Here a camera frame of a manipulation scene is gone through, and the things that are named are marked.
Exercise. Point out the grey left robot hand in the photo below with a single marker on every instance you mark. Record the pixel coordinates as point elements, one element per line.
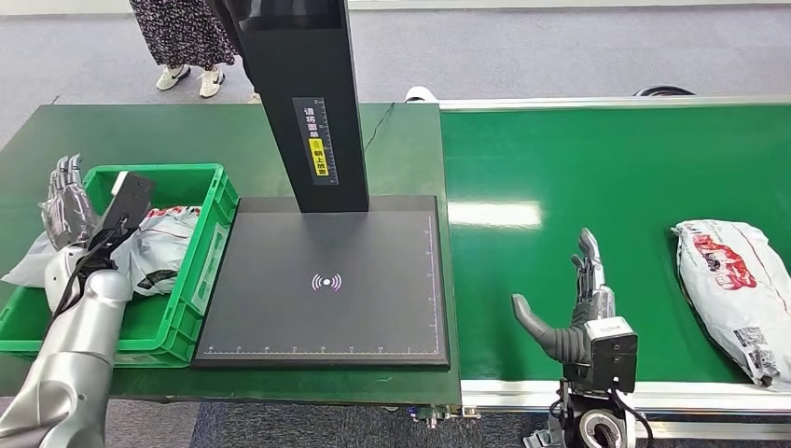
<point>68,210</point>

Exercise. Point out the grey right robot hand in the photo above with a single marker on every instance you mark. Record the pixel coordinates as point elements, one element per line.
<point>565,343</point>

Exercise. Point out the white red-printed plastic package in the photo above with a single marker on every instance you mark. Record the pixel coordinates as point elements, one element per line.
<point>160,247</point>
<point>735,297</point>

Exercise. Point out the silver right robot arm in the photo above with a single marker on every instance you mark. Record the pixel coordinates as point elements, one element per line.
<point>596,426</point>

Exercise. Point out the green conveyor belt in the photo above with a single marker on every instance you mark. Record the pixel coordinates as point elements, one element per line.
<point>556,161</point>

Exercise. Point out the green plastic crate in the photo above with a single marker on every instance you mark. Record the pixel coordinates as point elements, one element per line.
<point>185,260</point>

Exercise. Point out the metal connector fittings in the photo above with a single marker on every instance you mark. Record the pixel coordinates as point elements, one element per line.
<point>442,415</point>

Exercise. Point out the person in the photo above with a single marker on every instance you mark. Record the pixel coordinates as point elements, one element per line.
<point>185,31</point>
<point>232,37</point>

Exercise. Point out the black yellow column label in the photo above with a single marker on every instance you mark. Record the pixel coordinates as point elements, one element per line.
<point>315,142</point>

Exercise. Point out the black round floor object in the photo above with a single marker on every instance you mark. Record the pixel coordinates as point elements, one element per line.
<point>663,91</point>

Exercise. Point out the black scanner column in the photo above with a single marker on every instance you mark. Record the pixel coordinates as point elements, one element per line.
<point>296,62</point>

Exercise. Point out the white round roller end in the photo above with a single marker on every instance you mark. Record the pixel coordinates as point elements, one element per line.
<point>421,94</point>

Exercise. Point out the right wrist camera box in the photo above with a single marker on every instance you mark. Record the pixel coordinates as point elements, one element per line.
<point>609,355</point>

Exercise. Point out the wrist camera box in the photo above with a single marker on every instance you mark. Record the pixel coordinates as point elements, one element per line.
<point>609,355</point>
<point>126,201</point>

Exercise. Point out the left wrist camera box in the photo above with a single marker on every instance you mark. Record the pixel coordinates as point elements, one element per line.
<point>126,201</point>

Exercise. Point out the aluminium conveyor frame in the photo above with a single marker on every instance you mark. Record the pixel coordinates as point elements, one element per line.
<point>513,396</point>

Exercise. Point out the black scanner base plate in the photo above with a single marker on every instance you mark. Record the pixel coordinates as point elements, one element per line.
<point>346,309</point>

